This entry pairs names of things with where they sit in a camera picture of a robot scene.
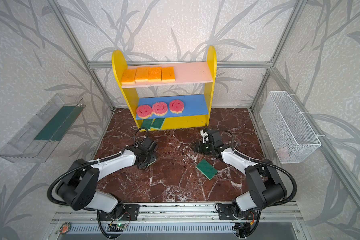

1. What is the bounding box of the aluminium front rail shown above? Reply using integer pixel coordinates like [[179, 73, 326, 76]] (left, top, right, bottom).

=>
[[52, 201, 304, 224]]

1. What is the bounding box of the green pad in clear bin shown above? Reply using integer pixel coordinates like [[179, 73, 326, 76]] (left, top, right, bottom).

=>
[[34, 106, 85, 142]]

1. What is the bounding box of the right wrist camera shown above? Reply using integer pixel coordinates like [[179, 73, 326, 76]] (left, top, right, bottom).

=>
[[200, 129, 209, 144]]

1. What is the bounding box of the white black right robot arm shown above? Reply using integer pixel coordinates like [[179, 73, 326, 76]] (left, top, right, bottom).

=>
[[194, 129, 298, 218]]

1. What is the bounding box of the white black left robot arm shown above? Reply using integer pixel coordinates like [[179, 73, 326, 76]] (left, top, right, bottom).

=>
[[47, 138, 157, 218]]

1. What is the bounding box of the pink smiley sponge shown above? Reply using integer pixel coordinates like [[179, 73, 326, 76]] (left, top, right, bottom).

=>
[[152, 102, 168, 117], [169, 100, 185, 114], [136, 105, 153, 119]]

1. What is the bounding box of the yellow shelf with coloured boards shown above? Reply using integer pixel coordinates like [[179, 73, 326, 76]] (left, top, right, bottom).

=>
[[112, 46, 217, 130]]

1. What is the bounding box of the white wire mesh basket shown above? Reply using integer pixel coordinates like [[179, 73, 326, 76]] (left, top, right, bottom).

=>
[[260, 91, 322, 164]]

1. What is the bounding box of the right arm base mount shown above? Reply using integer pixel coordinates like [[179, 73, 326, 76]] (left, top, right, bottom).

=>
[[215, 203, 258, 221]]

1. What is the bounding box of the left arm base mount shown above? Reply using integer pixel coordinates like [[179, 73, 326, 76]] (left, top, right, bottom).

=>
[[97, 204, 140, 222]]

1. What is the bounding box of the orange sponge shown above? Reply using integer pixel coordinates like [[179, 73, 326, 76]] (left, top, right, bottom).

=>
[[121, 69, 137, 86], [148, 67, 162, 83], [162, 67, 176, 83], [135, 67, 150, 83]]

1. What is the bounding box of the clear plastic wall bin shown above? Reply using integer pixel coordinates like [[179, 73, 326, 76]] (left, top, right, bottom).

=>
[[0, 94, 86, 163]]

